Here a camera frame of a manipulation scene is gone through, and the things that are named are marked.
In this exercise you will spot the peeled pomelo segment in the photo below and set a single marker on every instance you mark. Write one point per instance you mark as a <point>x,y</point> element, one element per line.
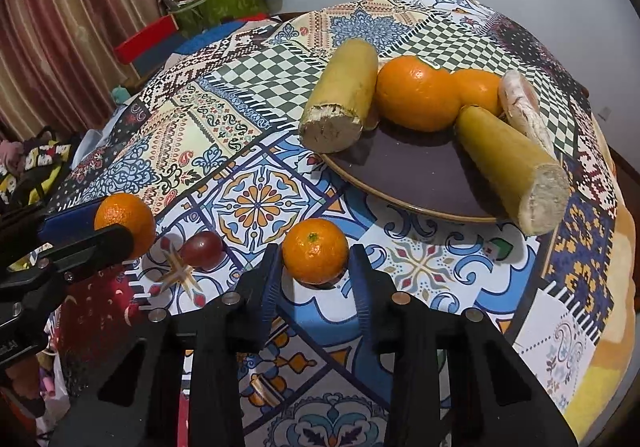
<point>522,102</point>

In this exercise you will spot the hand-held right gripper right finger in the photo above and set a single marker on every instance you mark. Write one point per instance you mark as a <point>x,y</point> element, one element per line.
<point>364,282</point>

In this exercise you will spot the dark patterned cloth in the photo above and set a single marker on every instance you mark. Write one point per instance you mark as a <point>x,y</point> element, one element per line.
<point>40,162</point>

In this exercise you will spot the long sugarcane piece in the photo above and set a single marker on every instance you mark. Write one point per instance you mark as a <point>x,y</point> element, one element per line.
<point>510,167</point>

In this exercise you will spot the white wall socket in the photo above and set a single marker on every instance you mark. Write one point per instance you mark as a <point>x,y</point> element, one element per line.
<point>605,113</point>

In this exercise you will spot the patchwork tablecloth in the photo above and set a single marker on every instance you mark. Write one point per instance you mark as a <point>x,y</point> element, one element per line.
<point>240,127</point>

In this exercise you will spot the small tangerine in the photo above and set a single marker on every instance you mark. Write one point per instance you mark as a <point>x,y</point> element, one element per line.
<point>127,214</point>
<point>315,252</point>

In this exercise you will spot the striped brown curtain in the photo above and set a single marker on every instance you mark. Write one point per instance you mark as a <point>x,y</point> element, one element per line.
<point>60,17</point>

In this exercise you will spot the purple ceramic plate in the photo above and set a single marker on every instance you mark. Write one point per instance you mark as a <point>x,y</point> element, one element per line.
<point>415,167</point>

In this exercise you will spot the teal plush toy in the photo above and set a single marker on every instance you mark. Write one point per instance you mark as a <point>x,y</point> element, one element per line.
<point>121,94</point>

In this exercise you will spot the orange with sticker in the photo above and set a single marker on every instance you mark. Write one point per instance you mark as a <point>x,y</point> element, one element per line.
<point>477,89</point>
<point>417,92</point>

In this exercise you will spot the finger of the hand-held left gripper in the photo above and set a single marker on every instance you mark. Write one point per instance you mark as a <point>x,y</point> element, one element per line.
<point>65,225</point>
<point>100,245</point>

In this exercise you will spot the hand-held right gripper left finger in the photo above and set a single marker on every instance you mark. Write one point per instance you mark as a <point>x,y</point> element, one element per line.
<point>272,277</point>

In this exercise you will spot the green box with clutter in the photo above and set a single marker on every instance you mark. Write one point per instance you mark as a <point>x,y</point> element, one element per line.
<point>225,7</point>

